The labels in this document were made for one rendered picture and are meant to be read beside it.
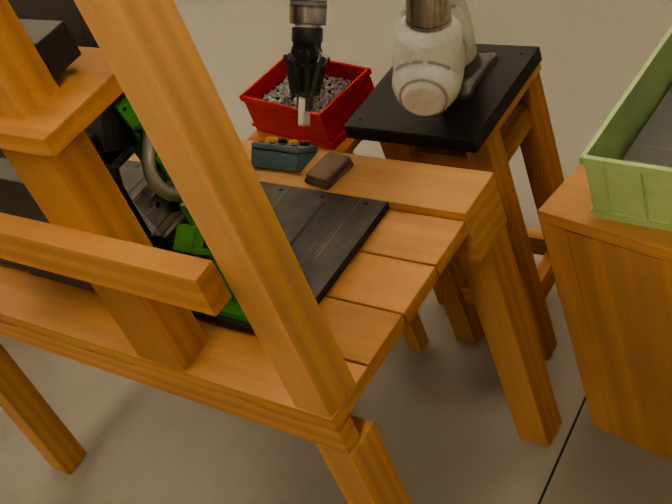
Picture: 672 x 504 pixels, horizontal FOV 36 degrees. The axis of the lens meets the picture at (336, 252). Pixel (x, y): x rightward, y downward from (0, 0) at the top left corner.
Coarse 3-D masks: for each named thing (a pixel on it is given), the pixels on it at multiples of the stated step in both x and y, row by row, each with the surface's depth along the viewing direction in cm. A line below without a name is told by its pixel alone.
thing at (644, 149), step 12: (660, 108) 232; (648, 120) 230; (660, 120) 229; (648, 132) 227; (660, 132) 226; (636, 144) 225; (648, 144) 224; (660, 144) 223; (624, 156) 224; (636, 156) 223; (648, 156) 221; (660, 156) 220
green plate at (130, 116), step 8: (120, 104) 224; (128, 104) 225; (120, 112) 224; (128, 112) 225; (128, 120) 225; (136, 120) 227; (136, 136) 227; (136, 152) 235; (160, 160) 231; (160, 168) 232; (168, 176) 232
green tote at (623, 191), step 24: (648, 72) 227; (624, 96) 221; (648, 96) 229; (624, 120) 222; (600, 144) 215; (624, 144) 224; (600, 168) 210; (624, 168) 206; (648, 168) 202; (600, 192) 215; (624, 192) 211; (648, 192) 207; (600, 216) 220; (624, 216) 215; (648, 216) 212
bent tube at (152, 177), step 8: (136, 128) 225; (144, 136) 225; (144, 144) 225; (144, 152) 225; (152, 152) 225; (144, 160) 225; (152, 160) 225; (144, 168) 225; (152, 168) 225; (152, 176) 226; (152, 184) 226; (160, 184) 227; (160, 192) 227; (168, 192) 228; (176, 192) 229; (176, 200) 230
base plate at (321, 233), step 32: (128, 160) 280; (128, 192) 268; (288, 192) 245; (320, 192) 241; (288, 224) 236; (320, 224) 232; (352, 224) 228; (320, 256) 224; (352, 256) 223; (320, 288) 216; (224, 320) 218
